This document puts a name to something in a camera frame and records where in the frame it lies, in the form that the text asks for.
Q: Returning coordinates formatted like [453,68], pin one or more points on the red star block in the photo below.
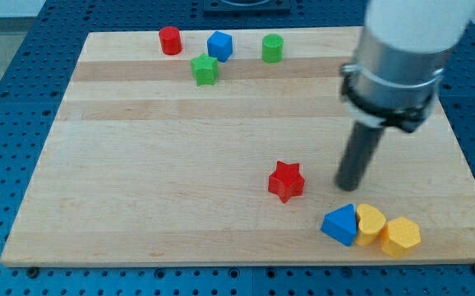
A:
[286,181]

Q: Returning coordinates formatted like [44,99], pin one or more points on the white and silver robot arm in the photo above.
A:
[399,61]

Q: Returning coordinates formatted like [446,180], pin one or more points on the green star block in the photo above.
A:
[205,69]

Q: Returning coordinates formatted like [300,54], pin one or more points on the light wooden board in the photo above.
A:
[142,167]

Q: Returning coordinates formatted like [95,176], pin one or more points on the blue cube block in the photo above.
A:
[220,46]

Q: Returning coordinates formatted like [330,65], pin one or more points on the green cylinder block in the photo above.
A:
[272,48]

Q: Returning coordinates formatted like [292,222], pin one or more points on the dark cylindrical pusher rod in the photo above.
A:
[358,153]

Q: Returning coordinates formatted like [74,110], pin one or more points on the blue triangle block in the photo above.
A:
[341,225]

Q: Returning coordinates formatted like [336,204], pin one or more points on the red cylinder block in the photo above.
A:
[170,40]

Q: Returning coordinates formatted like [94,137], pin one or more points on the yellow heart block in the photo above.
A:
[370,222]

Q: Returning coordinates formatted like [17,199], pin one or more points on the yellow hexagon block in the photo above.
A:
[400,237]

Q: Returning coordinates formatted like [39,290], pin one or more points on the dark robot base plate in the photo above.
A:
[245,6]

